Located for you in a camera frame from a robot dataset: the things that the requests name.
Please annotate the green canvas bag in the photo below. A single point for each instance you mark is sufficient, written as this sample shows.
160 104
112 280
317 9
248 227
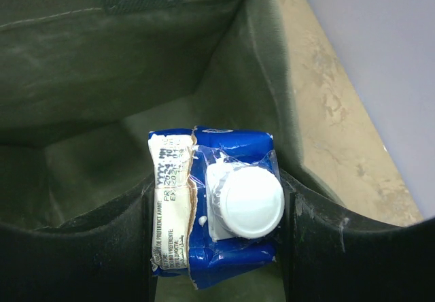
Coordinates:
84 81

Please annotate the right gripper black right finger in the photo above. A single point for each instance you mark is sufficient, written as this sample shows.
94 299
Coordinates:
330 253

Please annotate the blue yellow juice carton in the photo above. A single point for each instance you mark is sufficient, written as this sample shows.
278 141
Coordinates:
218 201

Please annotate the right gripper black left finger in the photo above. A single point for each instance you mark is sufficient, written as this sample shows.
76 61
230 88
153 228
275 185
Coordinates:
103 255

